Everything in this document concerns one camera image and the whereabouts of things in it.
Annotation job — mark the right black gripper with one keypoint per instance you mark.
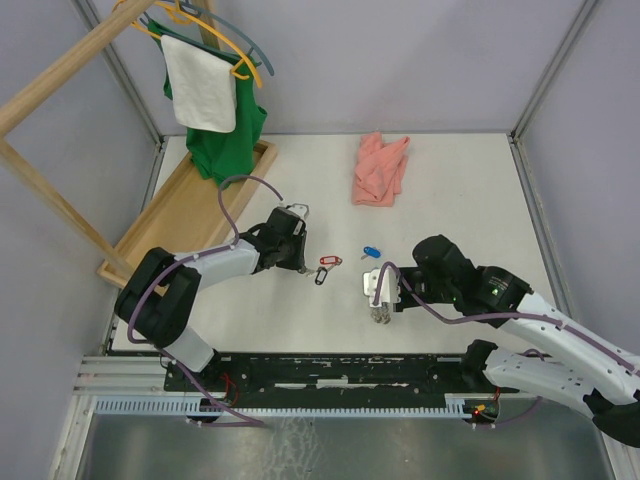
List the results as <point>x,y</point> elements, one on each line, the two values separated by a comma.
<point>404,303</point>

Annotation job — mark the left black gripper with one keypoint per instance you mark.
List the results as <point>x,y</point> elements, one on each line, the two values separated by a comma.
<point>298,260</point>

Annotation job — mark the black tagged key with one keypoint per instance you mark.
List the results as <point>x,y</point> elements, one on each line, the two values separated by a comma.
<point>319,275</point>

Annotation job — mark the keyring holder with blue handle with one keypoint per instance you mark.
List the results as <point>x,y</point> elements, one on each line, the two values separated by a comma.
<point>381,313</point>

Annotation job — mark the red tagged key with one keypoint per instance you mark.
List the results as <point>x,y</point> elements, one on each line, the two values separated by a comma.
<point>329,262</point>

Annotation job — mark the blue tagged key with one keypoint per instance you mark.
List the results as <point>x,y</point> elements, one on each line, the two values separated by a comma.
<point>370,252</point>

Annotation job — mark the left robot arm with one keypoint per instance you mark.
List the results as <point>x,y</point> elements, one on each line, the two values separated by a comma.
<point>158,299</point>

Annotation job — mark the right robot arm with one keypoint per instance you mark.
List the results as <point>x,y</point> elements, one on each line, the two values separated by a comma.
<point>582,370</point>

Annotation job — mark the green shirt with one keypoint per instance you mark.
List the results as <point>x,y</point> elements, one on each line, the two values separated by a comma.
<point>218,156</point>

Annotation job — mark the wooden tray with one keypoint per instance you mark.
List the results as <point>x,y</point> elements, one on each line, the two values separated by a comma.
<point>185,214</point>

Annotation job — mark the pink cloth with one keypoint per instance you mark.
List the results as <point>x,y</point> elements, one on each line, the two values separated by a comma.
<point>379,170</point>

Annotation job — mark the white towel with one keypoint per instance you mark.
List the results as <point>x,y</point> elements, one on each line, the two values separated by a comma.
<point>203,87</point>

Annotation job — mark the grey blue hanger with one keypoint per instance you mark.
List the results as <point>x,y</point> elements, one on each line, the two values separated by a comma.
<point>201,13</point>

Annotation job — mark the yellow hanger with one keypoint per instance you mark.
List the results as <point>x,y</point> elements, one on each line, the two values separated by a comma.
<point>200,30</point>

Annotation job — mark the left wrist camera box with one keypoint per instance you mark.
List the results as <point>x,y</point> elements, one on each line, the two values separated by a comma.
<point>301,212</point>

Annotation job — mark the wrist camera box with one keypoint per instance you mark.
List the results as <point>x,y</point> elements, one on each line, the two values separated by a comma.
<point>381,287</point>
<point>301,212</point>

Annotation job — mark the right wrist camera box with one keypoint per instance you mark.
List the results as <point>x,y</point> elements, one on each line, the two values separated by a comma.
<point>381,287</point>

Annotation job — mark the white cable duct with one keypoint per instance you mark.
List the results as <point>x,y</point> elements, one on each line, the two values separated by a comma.
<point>453,408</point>

